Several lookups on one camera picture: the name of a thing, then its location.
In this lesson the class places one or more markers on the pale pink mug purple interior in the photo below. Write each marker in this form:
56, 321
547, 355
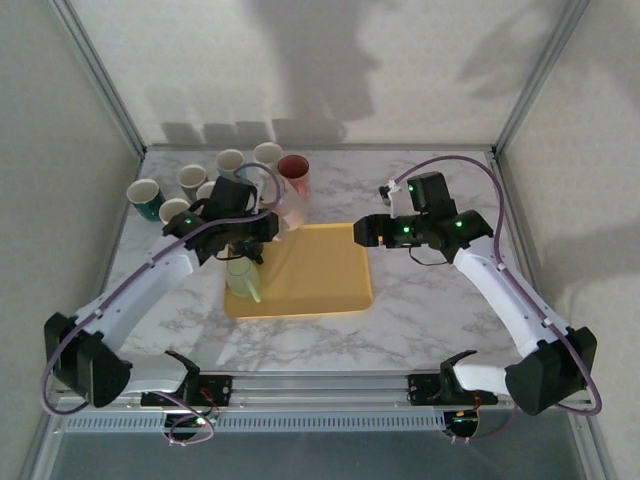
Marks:
295, 215

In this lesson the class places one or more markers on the light blue mug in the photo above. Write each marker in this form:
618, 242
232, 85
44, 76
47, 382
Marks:
230, 160

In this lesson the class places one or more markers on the grey mug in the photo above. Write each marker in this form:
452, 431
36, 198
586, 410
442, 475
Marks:
192, 177

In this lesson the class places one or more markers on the light green mug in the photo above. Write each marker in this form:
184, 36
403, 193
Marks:
240, 280

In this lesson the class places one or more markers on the light pink ceramic mug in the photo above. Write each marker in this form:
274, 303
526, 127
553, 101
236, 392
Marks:
174, 210

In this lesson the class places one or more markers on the white faceted mug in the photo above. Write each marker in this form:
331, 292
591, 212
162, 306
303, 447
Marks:
266, 152

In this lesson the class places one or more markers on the pink floral mug red interior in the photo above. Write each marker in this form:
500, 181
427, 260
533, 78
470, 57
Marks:
293, 167

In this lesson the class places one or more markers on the teal patterned mug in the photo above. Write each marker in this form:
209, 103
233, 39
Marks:
150, 207

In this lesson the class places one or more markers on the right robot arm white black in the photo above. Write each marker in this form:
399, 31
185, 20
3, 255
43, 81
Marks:
490, 285

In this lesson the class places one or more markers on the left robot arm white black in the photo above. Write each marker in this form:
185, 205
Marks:
140, 285

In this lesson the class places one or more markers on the yellow plastic tray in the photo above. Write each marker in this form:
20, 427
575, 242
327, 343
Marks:
320, 280

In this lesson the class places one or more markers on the aluminium side rail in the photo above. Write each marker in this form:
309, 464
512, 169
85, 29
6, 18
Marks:
511, 200

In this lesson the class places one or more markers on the aluminium table edge rail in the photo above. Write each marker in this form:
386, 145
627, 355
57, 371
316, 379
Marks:
300, 147

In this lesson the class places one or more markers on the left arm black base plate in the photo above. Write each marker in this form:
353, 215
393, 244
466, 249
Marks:
220, 387

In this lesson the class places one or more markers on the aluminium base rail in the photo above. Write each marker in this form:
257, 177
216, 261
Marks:
320, 390

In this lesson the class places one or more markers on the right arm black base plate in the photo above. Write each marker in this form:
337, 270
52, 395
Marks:
420, 390

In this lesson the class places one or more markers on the aluminium upright post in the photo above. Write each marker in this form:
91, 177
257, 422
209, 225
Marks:
102, 80
539, 75

